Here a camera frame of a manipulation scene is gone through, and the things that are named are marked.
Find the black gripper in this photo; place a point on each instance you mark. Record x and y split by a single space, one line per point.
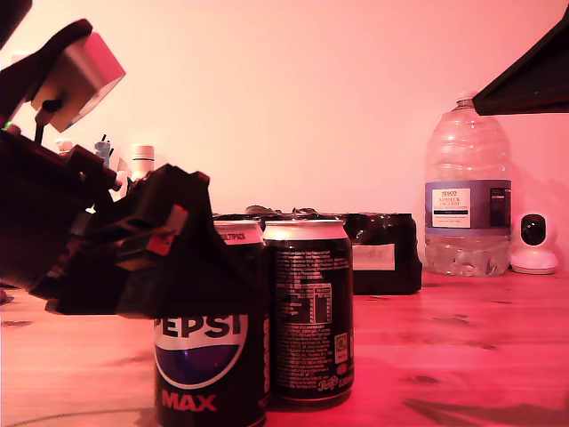
40 213

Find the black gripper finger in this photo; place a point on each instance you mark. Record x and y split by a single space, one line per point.
182 187
191 284
538 75

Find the black Pepsi Max multipack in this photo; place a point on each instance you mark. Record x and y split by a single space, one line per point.
384 276

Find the white bottle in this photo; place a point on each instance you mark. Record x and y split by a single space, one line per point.
142 160

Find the small dark red object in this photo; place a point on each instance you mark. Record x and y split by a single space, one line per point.
3 295

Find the large clear water bottle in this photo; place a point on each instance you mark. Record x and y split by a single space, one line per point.
467 169

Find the grey gripper camera box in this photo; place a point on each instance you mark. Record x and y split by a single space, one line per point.
80 80

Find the small white round camera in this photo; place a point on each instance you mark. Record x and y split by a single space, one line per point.
533 249

